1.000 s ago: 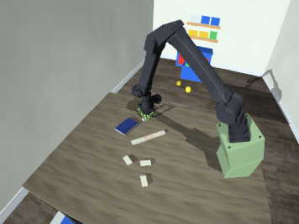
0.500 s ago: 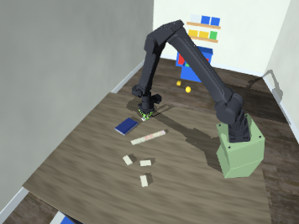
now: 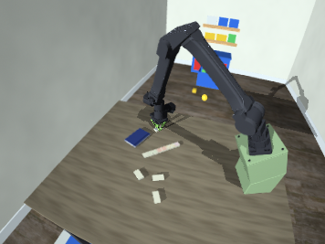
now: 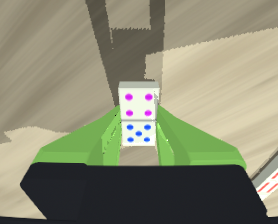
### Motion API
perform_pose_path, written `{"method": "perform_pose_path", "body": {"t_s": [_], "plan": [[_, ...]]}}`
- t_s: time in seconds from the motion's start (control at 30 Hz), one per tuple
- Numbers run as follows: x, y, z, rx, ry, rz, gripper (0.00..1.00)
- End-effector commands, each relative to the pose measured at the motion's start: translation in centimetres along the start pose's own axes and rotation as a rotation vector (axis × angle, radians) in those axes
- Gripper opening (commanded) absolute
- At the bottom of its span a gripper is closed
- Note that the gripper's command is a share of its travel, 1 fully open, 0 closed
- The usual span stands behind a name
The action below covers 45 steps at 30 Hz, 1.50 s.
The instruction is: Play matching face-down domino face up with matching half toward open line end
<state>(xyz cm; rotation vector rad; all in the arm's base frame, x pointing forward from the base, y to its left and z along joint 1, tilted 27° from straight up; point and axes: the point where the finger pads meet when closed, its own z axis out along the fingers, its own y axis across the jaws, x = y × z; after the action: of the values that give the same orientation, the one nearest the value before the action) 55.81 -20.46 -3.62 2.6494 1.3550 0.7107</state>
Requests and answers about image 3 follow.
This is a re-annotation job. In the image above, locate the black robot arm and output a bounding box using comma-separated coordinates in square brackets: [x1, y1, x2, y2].
[143, 21, 272, 156]

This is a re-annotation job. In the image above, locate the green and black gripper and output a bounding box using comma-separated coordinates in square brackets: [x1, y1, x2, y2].
[150, 110, 168, 131]

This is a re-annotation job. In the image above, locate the white domino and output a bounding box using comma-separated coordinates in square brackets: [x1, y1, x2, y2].
[134, 170, 144, 181]
[152, 191, 161, 204]
[152, 148, 163, 155]
[170, 142, 180, 149]
[161, 145, 172, 152]
[142, 151, 153, 158]
[152, 175, 164, 181]

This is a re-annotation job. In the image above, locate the blue flat rectangular pad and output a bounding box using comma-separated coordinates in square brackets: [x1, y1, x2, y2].
[125, 128, 151, 147]

